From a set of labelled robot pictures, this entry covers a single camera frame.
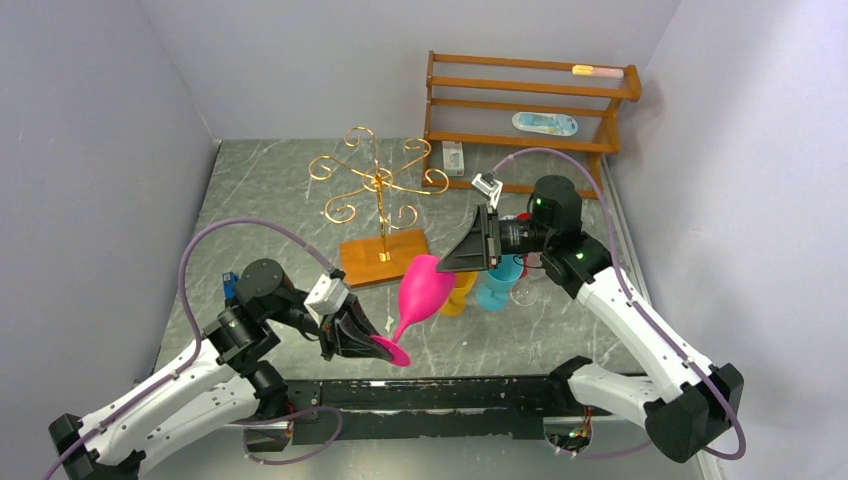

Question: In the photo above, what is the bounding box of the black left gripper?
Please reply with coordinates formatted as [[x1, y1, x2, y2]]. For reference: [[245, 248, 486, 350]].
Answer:
[[268, 291, 397, 360]]

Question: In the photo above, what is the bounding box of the orange wine glass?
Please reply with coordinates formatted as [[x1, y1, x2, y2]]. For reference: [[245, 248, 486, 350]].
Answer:
[[439, 272, 477, 317]]

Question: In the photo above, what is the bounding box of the light blue wine glass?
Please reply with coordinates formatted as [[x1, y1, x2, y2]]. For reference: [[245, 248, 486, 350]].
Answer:
[[476, 254, 524, 312]]

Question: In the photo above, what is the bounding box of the pink wine glass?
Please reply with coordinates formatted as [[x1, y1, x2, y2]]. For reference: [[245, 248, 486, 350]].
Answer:
[[370, 254, 457, 367]]

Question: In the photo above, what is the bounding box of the clear wine glass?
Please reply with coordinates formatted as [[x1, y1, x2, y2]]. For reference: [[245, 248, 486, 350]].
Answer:
[[510, 275, 540, 307]]

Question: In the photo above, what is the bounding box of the gold wire wine glass rack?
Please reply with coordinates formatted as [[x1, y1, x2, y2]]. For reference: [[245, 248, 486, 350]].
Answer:
[[308, 126, 450, 288]]

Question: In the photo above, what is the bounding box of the red wine glass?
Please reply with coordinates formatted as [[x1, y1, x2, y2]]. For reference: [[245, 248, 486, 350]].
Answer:
[[516, 212, 531, 279]]

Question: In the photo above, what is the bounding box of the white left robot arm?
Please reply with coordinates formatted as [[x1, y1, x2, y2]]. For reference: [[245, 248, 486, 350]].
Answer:
[[49, 259, 409, 479]]

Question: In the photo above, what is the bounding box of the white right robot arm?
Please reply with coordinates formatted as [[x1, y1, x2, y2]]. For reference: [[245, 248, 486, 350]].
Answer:
[[437, 173, 744, 463]]

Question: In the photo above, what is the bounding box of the small white box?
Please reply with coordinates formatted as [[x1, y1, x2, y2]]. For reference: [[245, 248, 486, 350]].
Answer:
[[441, 141, 465, 177]]

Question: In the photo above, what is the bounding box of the blue black clip tool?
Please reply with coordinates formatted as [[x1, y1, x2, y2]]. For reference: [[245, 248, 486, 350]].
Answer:
[[221, 271, 239, 303]]

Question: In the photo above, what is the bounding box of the brown wooden shelf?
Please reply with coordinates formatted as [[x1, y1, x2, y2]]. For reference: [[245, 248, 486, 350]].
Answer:
[[423, 51, 642, 181]]

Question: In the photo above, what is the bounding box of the light blue packaged item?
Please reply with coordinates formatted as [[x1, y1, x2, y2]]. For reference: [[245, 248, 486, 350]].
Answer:
[[512, 112, 579, 137]]

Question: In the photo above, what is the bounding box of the yellow pink tube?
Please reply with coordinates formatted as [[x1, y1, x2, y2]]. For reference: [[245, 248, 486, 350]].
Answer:
[[571, 64, 625, 79]]

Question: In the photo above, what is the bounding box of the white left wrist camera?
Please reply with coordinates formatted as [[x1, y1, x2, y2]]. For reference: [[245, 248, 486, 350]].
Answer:
[[304, 274, 349, 323]]

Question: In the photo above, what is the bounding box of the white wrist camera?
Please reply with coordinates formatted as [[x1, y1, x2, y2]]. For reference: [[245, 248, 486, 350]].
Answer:
[[304, 274, 349, 323], [471, 171, 503, 213]]

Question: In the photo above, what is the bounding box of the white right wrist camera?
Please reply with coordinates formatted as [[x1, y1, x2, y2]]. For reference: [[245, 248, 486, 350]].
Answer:
[[471, 171, 503, 213]]

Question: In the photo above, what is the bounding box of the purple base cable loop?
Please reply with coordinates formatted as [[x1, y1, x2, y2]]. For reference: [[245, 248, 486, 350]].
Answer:
[[221, 405, 346, 466]]

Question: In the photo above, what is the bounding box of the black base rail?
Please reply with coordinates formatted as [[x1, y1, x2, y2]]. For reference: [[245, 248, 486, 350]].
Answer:
[[250, 374, 603, 445]]

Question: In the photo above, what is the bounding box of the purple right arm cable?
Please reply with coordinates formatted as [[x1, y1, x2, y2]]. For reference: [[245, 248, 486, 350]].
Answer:
[[490, 146, 748, 461]]

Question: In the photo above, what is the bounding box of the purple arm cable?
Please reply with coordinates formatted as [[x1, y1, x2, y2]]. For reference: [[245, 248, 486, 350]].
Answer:
[[42, 217, 339, 480], [490, 146, 748, 461]]

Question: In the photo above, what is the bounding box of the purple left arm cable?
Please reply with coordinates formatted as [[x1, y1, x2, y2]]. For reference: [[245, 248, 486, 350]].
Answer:
[[42, 217, 339, 480]]

